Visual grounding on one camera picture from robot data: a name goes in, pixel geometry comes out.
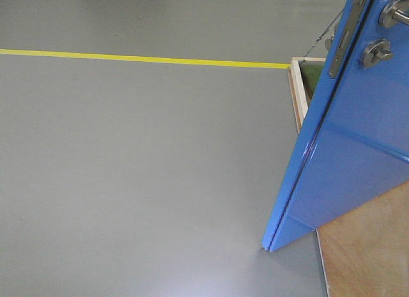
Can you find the blue door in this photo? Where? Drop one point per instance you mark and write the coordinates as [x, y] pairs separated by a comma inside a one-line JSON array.
[[353, 144]]

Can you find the plywood door platform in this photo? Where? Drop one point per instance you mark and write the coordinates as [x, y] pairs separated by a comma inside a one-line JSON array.
[[365, 252]]

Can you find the green sandbag left of pair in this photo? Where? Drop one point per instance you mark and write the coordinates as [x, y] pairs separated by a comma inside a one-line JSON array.
[[310, 72]]

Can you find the metal latch plate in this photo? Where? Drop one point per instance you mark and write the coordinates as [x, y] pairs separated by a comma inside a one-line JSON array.
[[353, 13]]

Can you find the metal thumb turn lock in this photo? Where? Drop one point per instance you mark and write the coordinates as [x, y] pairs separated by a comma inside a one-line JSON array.
[[377, 51]]

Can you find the white wooden base frame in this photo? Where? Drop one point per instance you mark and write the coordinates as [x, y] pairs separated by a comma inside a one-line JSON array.
[[297, 87]]

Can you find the metal door handle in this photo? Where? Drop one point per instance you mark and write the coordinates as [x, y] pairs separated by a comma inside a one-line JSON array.
[[394, 12]]

